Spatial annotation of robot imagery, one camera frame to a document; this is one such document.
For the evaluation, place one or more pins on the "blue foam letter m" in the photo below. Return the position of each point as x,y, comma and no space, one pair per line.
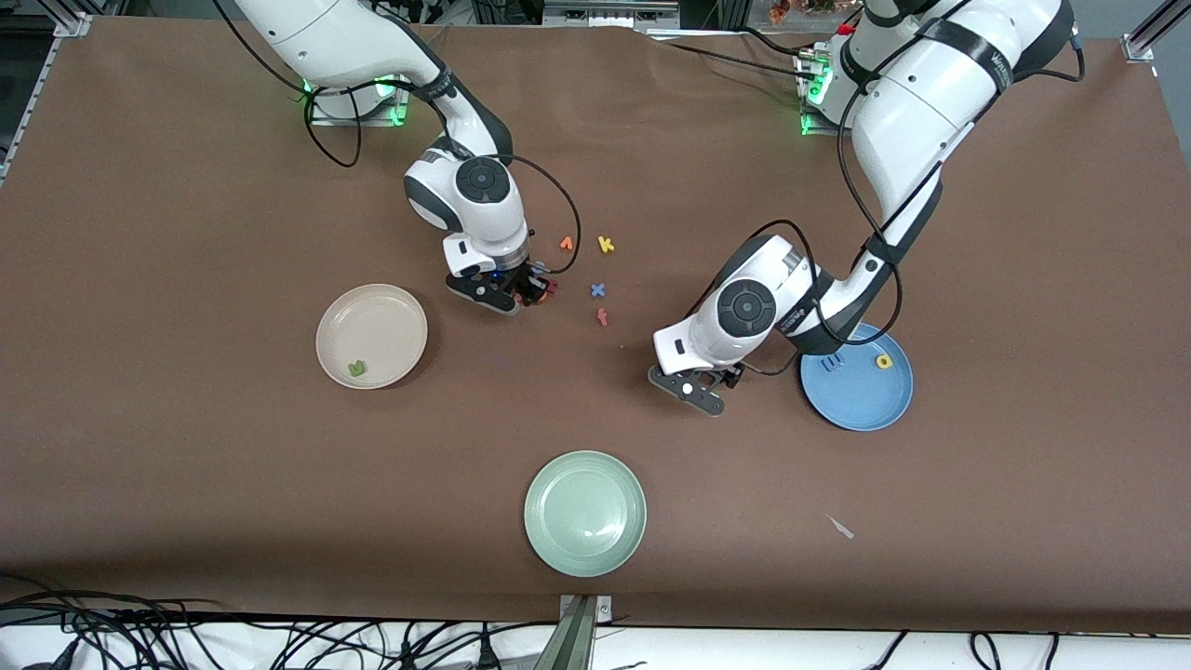
833,362

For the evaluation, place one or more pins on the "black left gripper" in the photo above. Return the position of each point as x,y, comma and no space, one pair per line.
730,374

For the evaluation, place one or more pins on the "pale green round plate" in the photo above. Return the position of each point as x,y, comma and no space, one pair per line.
585,514

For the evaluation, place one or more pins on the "small white paper scrap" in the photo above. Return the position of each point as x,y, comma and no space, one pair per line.
840,527

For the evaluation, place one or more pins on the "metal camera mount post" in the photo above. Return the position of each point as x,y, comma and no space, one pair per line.
577,642

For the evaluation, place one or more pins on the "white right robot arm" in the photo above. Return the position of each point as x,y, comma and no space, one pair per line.
326,37

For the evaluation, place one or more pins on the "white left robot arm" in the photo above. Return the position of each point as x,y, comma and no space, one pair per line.
912,102

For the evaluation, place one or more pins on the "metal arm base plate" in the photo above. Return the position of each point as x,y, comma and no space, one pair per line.
823,130
326,119

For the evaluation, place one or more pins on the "beige brown round plate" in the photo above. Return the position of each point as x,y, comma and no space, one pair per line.
372,337

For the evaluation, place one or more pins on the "brown table cover sheet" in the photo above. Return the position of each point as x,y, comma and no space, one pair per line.
186,465

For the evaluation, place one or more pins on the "aluminium frame extrusion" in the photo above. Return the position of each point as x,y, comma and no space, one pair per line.
1137,46
74,26

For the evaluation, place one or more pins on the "blue round plate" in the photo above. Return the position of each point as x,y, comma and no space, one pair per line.
857,391

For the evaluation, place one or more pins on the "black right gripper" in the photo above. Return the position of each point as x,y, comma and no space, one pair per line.
530,282

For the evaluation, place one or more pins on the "small orange object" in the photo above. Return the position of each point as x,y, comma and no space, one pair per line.
780,9

